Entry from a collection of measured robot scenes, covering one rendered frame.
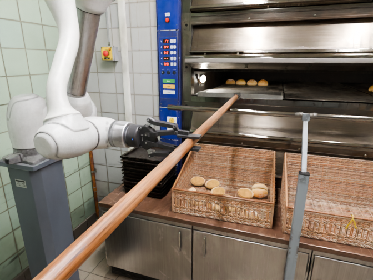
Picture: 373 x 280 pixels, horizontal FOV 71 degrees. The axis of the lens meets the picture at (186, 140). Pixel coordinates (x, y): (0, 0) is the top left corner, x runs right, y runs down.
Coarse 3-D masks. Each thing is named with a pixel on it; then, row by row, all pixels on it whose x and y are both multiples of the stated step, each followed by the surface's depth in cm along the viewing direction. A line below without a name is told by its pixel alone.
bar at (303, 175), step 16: (240, 112) 134; (256, 112) 131; (272, 112) 129; (288, 112) 127; (304, 112) 125; (304, 128) 122; (304, 144) 118; (304, 160) 115; (304, 176) 110; (304, 192) 112; (304, 208) 114; (288, 256) 123; (288, 272) 125
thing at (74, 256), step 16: (224, 112) 121; (208, 128) 94; (192, 144) 76; (176, 160) 65; (160, 176) 56; (128, 192) 48; (144, 192) 50; (112, 208) 43; (128, 208) 44; (96, 224) 39; (112, 224) 40; (80, 240) 35; (96, 240) 37; (64, 256) 33; (80, 256) 34; (48, 272) 30; (64, 272) 31
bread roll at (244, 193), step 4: (240, 188) 163; (244, 188) 162; (240, 192) 161; (244, 192) 160; (248, 192) 160; (252, 192) 160; (240, 196) 161; (244, 196) 160; (248, 196) 159; (252, 196) 159
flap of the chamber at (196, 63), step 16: (192, 64) 164; (208, 64) 160; (224, 64) 157; (240, 64) 154; (256, 64) 151; (272, 64) 148; (288, 64) 145; (304, 64) 142; (320, 64) 140; (336, 64) 137; (352, 64) 135; (368, 64) 133
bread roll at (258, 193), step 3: (252, 189) 163; (255, 189) 161; (258, 189) 160; (261, 189) 160; (264, 189) 161; (255, 192) 160; (258, 192) 160; (261, 192) 159; (264, 192) 160; (267, 192) 160; (255, 195) 160; (258, 195) 160; (261, 195) 159; (264, 195) 159; (258, 198) 161; (261, 198) 161
